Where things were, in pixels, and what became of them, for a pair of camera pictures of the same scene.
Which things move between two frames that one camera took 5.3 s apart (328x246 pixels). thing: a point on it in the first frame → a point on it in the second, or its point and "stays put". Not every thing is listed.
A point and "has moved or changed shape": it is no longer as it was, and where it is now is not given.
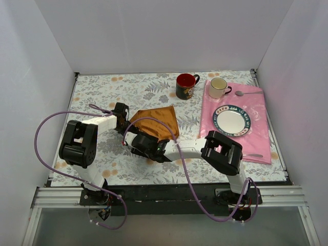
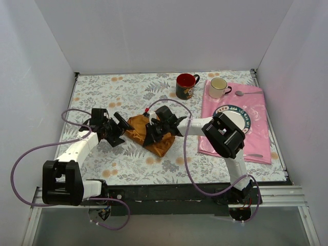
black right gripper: x=160 y=200 stays put
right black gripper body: x=138 y=151 → x=152 y=131
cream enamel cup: x=219 y=87 stays put
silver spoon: x=240 y=93 stays put
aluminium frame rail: x=54 y=198 stays put
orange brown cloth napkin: x=166 y=115 has moved or changed shape
